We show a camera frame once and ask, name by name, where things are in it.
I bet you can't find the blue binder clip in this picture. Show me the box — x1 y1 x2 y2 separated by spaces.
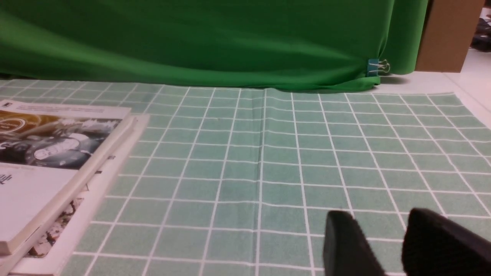
366 59 391 77

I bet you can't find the green backdrop cloth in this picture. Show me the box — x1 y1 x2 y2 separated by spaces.
0 0 428 91

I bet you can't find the green checkered tablecloth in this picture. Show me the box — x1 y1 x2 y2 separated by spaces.
1 80 490 276

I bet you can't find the top white self-driving book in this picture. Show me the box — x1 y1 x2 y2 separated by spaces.
0 100 133 256

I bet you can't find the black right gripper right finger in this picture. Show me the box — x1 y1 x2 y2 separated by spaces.
402 208 491 276

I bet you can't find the middle white book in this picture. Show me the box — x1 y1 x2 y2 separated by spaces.
1 116 134 276

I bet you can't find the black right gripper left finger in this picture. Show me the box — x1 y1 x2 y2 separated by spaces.
323 211 386 276

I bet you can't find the brown cardboard box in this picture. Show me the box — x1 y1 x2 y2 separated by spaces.
415 0 485 73

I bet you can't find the bottom thin white book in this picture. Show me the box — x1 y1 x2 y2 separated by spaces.
9 115 150 276

